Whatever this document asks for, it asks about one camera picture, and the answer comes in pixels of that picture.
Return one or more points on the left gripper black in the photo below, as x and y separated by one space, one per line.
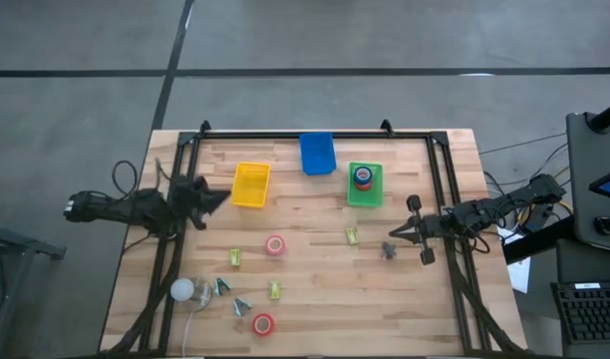
188 199

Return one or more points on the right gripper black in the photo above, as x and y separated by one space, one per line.
429 227

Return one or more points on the small yellow-green stapler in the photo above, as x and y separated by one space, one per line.
351 236
275 290
235 258

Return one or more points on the red tape roll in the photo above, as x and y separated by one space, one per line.
254 325
363 188

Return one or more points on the pink tape roll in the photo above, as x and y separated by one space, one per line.
267 245

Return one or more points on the blue tape roll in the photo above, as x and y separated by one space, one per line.
356 174

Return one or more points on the teal silver staple remover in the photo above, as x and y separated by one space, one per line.
241 308
220 288

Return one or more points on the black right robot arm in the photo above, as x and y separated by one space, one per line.
489 209

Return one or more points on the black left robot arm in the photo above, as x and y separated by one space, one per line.
125 207

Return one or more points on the yellow plastic basket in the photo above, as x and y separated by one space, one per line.
250 187

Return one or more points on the green plastic basket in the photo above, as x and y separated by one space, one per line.
355 197

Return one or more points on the white ball lamp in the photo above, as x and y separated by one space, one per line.
182 290

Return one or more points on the clear round disc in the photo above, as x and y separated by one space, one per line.
204 296

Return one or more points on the blue plastic basket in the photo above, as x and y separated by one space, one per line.
316 154

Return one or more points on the white paper sheet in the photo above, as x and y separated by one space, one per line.
519 274

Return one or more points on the black desk beam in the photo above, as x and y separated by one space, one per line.
534 247

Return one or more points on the black power box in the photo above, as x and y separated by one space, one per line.
536 217

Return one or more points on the grey desk top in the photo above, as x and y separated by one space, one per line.
581 164

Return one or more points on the black computer mouse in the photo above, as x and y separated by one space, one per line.
606 225

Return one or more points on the black keyboard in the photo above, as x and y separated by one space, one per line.
591 314

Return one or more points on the grey metal stand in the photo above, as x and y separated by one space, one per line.
16 244

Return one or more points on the black pole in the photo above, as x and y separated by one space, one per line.
609 117

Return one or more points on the black metal table frame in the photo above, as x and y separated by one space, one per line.
245 135

